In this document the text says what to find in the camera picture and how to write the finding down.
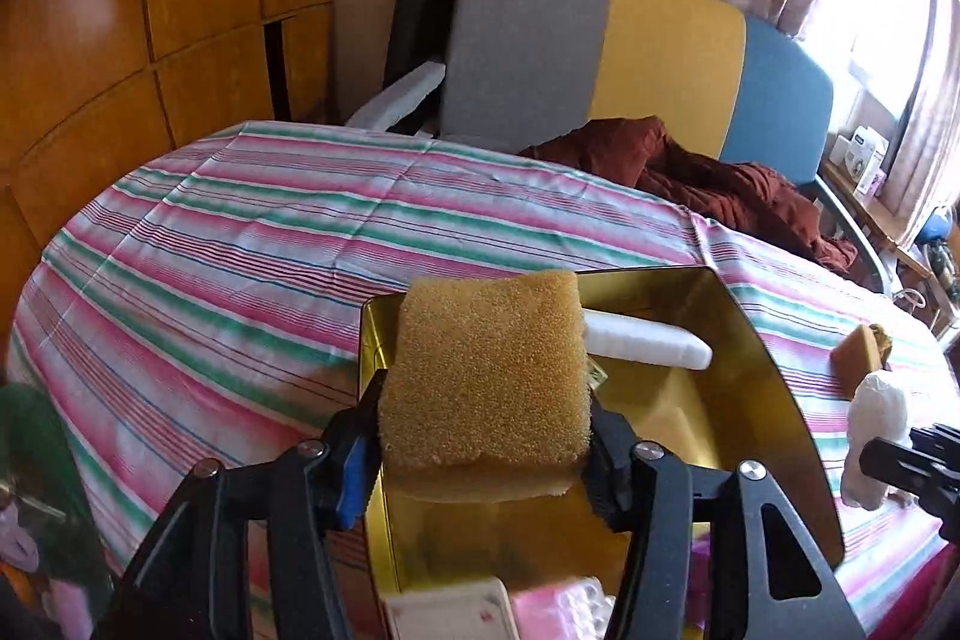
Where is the yellow sponge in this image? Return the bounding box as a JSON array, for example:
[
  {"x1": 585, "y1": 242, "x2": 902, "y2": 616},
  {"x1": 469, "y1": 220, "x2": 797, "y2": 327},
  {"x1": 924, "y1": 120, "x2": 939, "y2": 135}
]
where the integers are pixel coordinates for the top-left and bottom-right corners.
[
  {"x1": 377, "y1": 269, "x2": 593, "y2": 502},
  {"x1": 832, "y1": 325, "x2": 884, "y2": 401}
]

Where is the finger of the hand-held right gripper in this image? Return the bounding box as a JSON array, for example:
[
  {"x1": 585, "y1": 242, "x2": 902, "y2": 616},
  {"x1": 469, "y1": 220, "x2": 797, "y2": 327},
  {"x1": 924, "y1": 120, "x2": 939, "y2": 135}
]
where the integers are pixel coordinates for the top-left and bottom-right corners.
[
  {"x1": 909, "y1": 426, "x2": 960, "y2": 459},
  {"x1": 859, "y1": 437, "x2": 960, "y2": 543}
]

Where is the white plastic bag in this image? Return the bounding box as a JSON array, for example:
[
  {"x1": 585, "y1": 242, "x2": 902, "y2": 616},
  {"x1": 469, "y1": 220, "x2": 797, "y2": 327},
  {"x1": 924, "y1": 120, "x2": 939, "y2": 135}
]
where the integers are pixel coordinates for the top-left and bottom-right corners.
[{"x1": 840, "y1": 370, "x2": 912, "y2": 510}]

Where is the tall white carton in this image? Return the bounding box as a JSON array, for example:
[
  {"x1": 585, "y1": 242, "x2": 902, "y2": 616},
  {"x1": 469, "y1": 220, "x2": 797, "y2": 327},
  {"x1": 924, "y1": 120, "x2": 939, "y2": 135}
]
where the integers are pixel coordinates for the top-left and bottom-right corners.
[{"x1": 855, "y1": 126, "x2": 892, "y2": 180}]

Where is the blue bag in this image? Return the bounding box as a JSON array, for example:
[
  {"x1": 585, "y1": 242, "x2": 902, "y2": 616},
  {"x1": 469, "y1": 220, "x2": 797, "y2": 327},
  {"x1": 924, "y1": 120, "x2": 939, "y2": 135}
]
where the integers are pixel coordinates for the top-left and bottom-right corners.
[{"x1": 919, "y1": 209, "x2": 953, "y2": 247}]

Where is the wooden wardrobe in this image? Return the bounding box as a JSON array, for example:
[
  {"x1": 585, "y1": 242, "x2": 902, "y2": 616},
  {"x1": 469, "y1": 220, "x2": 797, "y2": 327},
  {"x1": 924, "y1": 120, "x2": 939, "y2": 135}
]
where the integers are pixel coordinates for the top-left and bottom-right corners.
[{"x1": 0, "y1": 0, "x2": 342, "y2": 341}]

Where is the pink packet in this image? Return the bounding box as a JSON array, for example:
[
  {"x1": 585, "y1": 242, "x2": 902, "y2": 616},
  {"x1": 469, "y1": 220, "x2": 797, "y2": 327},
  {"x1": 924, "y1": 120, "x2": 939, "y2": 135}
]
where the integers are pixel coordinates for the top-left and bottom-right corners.
[{"x1": 510, "y1": 576, "x2": 625, "y2": 640}]

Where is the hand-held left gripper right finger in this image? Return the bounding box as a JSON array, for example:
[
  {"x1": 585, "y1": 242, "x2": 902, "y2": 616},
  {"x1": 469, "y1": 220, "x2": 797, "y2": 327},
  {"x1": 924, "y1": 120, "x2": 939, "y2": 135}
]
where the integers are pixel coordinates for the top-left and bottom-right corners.
[{"x1": 581, "y1": 400, "x2": 856, "y2": 640}]

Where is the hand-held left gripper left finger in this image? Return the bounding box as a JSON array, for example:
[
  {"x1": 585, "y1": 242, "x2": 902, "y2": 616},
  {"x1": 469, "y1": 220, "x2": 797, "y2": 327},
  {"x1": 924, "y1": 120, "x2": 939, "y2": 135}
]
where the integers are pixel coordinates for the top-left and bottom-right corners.
[{"x1": 112, "y1": 377, "x2": 385, "y2": 640}]

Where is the wooden desk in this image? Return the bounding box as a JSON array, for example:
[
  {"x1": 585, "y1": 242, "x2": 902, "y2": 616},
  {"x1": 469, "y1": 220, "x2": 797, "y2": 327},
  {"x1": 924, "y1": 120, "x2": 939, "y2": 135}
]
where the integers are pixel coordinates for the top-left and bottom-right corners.
[{"x1": 821, "y1": 160, "x2": 960, "y2": 341}]

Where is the gold tin box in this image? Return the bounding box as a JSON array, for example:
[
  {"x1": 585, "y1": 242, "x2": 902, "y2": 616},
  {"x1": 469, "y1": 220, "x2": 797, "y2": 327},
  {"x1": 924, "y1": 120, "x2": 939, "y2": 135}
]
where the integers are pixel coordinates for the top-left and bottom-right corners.
[{"x1": 358, "y1": 267, "x2": 847, "y2": 611}]

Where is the white foam piece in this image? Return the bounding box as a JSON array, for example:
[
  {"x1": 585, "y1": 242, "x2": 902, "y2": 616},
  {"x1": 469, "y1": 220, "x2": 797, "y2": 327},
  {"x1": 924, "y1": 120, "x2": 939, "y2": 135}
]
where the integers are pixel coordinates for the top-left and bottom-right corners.
[{"x1": 345, "y1": 59, "x2": 447, "y2": 135}]

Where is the white tube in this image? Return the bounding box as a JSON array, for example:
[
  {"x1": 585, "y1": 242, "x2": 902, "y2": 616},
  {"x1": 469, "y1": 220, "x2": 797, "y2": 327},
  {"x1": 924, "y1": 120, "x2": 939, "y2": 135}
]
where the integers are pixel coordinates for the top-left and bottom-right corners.
[{"x1": 581, "y1": 308, "x2": 713, "y2": 371}]

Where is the rust brown blanket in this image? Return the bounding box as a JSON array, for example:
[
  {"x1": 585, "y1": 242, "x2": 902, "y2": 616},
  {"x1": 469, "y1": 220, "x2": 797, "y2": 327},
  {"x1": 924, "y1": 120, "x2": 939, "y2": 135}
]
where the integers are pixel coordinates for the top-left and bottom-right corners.
[{"x1": 517, "y1": 115, "x2": 860, "y2": 272}]

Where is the white flat box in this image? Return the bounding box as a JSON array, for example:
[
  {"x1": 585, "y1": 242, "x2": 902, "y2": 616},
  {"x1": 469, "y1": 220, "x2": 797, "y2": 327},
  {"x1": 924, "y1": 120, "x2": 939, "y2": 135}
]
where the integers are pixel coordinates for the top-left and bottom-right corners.
[{"x1": 382, "y1": 576, "x2": 520, "y2": 640}]

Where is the striped bedsheet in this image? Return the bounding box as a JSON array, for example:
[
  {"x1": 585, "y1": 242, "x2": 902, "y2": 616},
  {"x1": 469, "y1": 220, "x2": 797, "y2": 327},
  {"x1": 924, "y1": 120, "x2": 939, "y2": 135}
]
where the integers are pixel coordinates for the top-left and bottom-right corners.
[{"x1": 7, "y1": 119, "x2": 960, "y2": 640}]

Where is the lilac cloth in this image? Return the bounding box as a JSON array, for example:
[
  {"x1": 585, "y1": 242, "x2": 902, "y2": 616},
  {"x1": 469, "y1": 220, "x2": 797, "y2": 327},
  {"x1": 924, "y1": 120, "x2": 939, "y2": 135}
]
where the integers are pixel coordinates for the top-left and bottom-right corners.
[{"x1": 0, "y1": 497, "x2": 92, "y2": 640}]

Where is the grey yellow blue sofa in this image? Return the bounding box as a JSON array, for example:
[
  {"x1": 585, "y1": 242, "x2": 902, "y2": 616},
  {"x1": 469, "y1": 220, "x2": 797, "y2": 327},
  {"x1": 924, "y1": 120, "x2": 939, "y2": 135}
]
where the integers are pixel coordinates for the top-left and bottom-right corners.
[{"x1": 435, "y1": 0, "x2": 901, "y2": 296}]

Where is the white printed box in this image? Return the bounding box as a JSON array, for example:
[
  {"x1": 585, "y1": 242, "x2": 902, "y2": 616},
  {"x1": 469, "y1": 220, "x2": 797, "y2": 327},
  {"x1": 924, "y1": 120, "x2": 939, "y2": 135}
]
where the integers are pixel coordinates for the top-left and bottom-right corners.
[{"x1": 834, "y1": 136, "x2": 871, "y2": 185}]

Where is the green translucent plastic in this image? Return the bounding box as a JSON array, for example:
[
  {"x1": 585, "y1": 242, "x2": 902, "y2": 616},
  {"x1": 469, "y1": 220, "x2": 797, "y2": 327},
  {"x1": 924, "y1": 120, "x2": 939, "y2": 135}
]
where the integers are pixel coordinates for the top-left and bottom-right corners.
[{"x1": 0, "y1": 383, "x2": 115, "y2": 611}]

